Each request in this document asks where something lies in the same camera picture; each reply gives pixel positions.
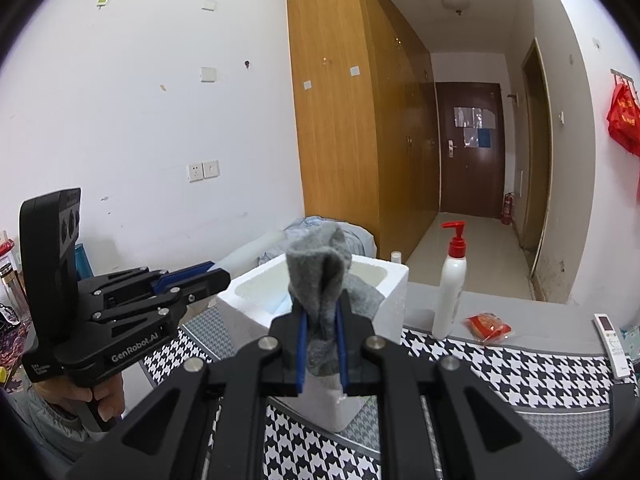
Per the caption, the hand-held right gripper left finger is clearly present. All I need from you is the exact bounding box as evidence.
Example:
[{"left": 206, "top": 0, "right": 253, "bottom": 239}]
[{"left": 65, "top": 307, "right": 308, "bottom": 480}]

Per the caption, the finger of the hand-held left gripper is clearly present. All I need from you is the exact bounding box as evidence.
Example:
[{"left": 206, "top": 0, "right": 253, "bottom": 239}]
[
  {"left": 77, "top": 261, "right": 232, "bottom": 311},
  {"left": 90, "top": 287, "right": 201, "bottom": 328}
]

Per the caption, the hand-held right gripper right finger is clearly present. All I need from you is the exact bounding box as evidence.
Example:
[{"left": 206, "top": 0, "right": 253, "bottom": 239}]
[{"left": 334, "top": 295, "right": 581, "bottom": 480}]

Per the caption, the white foam box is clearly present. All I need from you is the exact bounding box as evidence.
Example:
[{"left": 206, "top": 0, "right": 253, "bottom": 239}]
[{"left": 215, "top": 252, "right": 411, "bottom": 433}]

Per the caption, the grey sock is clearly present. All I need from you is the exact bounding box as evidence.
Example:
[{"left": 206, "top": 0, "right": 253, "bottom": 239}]
[{"left": 286, "top": 223, "right": 386, "bottom": 378}]

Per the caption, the person's left forearm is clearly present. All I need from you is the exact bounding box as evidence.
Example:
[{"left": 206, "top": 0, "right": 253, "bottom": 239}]
[{"left": 10, "top": 385, "right": 101, "bottom": 461}]

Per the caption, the person's left hand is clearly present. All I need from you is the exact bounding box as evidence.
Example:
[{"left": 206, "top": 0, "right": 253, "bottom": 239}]
[{"left": 37, "top": 359, "right": 127, "bottom": 425}]

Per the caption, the blue translucent bottle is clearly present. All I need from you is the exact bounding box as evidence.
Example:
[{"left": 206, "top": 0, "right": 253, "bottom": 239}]
[{"left": 74, "top": 243, "right": 94, "bottom": 281}]

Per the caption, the steel thermos bottle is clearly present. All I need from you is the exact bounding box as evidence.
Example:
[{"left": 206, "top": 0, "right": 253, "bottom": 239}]
[{"left": 0, "top": 262, "right": 26, "bottom": 311}]

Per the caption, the pale bedding roll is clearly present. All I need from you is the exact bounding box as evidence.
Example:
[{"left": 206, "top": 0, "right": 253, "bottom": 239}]
[{"left": 210, "top": 232, "right": 291, "bottom": 286}]

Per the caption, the pale blue clothes pile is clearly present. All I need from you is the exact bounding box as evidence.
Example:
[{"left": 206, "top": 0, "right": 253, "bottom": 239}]
[{"left": 257, "top": 216, "right": 377, "bottom": 267}]

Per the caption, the white pump bottle red top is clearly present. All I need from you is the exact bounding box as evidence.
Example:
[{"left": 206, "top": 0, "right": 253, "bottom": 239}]
[{"left": 432, "top": 221, "right": 468, "bottom": 339}]

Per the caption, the red snack packet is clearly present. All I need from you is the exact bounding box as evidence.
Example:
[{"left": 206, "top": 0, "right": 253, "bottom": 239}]
[{"left": 462, "top": 312, "right": 513, "bottom": 345}]

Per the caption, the houndstooth patterned cloth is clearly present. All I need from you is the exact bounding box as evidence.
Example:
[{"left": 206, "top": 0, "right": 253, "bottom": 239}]
[{"left": 140, "top": 282, "right": 640, "bottom": 480}]

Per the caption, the wooden wardrobe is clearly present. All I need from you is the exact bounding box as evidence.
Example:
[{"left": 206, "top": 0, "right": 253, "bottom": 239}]
[{"left": 285, "top": 0, "right": 441, "bottom": 263}]

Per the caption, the dark brown door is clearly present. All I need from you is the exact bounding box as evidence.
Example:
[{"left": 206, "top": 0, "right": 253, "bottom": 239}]
[{"left": 434, "top": 81, "right": 505, "bottom": 218}]

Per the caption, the transparent door notice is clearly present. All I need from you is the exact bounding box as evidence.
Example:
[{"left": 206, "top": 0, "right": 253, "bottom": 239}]
[{"left": 454, "top": 106, "right": 496, "bottom": 129}]

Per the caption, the white remote control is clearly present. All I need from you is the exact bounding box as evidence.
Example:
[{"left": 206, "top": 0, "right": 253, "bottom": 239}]
[{"left": 593, "top": 312, "right": 630, "bottom": 378}]

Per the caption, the red plastic bag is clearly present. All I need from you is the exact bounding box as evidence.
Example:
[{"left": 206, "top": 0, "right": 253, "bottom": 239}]
[{"left": 606, "top": 81, "right": 640, "bottom": 157}]

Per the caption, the brown side door frame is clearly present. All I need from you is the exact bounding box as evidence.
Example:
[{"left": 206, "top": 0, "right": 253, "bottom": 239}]
[{"left": 520, "top": 37, "right": 553, "bottom": 273}]

